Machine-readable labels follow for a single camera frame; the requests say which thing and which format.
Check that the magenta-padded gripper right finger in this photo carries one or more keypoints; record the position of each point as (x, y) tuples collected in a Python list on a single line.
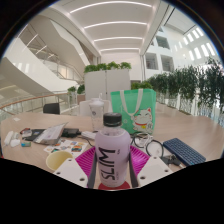
[(140, 160)]

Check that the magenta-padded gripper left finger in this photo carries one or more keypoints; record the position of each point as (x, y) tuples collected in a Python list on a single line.
[(85, 161)]

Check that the lilac drink bottle black cap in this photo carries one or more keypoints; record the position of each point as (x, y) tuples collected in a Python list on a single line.
[(112, 148)]

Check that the colourful sticker sheet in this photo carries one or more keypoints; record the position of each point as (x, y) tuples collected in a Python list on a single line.
[(68, 146)]

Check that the pale yellow mug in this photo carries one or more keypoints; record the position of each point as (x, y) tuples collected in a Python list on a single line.
[(56, 160)]

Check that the small black case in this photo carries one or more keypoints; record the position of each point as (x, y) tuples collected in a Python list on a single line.
[(70, 132)]

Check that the open booklet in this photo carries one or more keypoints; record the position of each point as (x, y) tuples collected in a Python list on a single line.
[(50, 134)]

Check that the dark blue keyboard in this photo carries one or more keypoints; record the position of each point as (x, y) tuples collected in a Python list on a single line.
[(185, 151)]

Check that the clear shaker bottle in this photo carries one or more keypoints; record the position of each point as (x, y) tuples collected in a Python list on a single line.
[(96, 115)]

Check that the white chair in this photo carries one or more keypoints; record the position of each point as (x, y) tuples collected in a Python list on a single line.
[(83, 108)]

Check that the green tote bag cat print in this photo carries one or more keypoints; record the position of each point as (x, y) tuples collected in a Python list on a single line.
[(133, 103)]

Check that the small teal box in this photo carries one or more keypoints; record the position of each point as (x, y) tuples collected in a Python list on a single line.
[(25, 144)]

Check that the black chair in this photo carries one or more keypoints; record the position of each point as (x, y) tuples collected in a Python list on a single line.
[(51, 108)]

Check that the small potted plant stand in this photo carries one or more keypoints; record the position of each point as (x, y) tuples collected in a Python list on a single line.
[(76, 93)]

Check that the white computer mouse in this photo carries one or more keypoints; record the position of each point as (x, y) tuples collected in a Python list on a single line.
[(15, 143)]

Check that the white charger block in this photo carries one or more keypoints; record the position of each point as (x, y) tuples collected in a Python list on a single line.
[(8, 137)]

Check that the white cabinet with plants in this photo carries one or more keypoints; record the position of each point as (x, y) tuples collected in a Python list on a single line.
[(106, 81)]

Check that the row of green plants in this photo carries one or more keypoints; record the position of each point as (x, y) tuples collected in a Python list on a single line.
[(193, 86)]

